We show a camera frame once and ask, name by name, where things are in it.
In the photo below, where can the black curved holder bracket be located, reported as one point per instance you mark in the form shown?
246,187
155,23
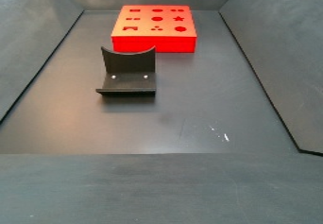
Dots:
130,67

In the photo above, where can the red shape sorter box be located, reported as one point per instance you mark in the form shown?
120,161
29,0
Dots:
159,26

